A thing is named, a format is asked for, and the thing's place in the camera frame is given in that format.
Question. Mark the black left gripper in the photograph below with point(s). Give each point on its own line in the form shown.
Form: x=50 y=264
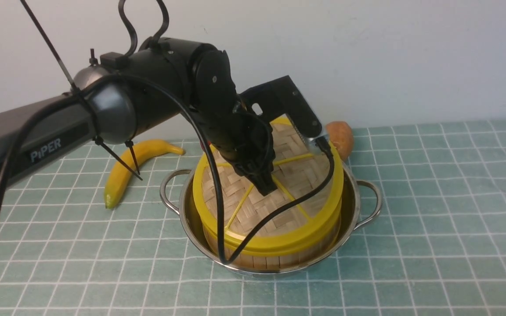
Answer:
x=244 y=140

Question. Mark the bamboo steamer basket yellow rim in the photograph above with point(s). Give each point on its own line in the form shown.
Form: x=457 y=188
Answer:
x=279 y=261

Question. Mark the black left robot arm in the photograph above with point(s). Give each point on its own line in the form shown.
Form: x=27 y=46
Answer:
x=123 y=97

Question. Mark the stainless steel pot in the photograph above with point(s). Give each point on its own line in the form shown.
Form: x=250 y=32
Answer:
x=189 y=193

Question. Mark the brown potato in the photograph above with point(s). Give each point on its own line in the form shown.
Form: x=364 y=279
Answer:
x=341 y=136

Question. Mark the yellow banana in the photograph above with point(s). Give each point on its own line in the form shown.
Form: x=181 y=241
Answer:
x=131 y=161

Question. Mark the teal checkered tablecloth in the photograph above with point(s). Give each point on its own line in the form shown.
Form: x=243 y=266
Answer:
x=437 y=249

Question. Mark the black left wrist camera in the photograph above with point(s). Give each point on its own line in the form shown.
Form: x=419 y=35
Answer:
x=282 y=97

